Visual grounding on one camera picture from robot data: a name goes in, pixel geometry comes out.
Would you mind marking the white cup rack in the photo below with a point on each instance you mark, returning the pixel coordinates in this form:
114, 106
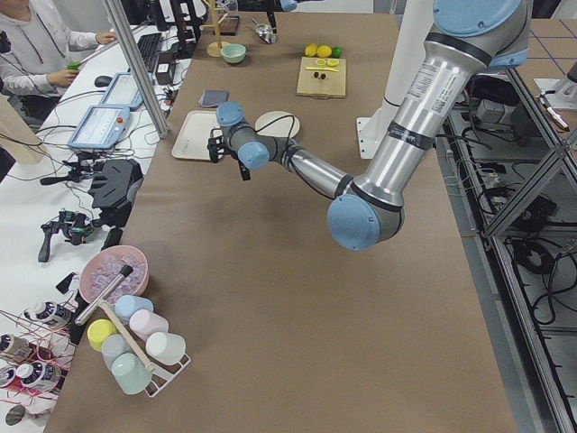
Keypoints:
163, 375

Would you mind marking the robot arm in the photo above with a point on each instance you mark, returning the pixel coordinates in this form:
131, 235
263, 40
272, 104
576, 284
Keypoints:
270, 7
466, 38

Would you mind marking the white rabbit tray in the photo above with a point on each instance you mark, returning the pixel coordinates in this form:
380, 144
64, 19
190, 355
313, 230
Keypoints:
192, 141

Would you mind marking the cream round plate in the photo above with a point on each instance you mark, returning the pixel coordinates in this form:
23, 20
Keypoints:
278, 124

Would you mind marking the whole yellow lemon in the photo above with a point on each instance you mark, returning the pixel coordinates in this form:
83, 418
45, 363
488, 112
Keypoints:
324, 51
310, 50

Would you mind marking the whole yellow lemon upper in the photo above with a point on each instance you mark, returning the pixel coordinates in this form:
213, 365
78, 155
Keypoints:
310, 50

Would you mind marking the aluminium frame post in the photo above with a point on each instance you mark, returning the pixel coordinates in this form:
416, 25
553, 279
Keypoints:
124, 34

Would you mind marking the grey folded cloth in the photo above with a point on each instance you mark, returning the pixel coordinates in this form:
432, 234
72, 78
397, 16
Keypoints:
211, 98

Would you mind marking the green lime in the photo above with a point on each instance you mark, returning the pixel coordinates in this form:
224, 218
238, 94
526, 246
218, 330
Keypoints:
337, 52

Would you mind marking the bamboo cutting board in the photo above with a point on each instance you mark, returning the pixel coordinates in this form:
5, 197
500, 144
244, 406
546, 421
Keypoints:
333, 87

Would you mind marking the mint green bowl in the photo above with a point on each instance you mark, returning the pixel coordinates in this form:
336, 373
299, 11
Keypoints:
233, 53

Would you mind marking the lemon half lower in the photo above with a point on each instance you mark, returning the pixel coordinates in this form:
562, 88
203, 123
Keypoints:
332, 63

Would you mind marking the yellow plastic knife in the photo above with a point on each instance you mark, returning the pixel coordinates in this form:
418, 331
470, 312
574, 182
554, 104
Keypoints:
321, 69

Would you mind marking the metal muddler black tip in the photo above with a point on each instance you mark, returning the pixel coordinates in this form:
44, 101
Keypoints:
82, 318

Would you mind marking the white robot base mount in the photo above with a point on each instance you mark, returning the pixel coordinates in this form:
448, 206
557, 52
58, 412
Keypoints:
408, 56

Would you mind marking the blue teach pendant far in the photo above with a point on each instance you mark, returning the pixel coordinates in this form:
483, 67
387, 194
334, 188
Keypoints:
122, 91

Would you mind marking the seated person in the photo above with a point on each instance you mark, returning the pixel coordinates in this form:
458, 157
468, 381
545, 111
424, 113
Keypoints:
35, 69

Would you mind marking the blue teach pendant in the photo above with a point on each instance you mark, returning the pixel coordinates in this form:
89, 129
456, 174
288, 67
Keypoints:
122, 91
100, 128

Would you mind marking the whole yellow lemon lower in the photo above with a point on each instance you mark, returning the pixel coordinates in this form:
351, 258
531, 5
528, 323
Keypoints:
324, 51

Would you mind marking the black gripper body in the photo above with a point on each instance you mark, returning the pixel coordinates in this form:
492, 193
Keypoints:
235, 157
271, 18

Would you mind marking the wooden cup stand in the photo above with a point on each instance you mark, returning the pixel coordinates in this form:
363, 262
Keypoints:
217, 16

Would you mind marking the pink bowl with ice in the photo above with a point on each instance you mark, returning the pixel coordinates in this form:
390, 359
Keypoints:
106, 265

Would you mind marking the blue teach pendant near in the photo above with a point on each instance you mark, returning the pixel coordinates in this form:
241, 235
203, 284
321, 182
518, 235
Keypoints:
100, 128

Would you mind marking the metal ice scoop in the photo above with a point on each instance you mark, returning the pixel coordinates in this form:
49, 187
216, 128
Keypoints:
265, 32

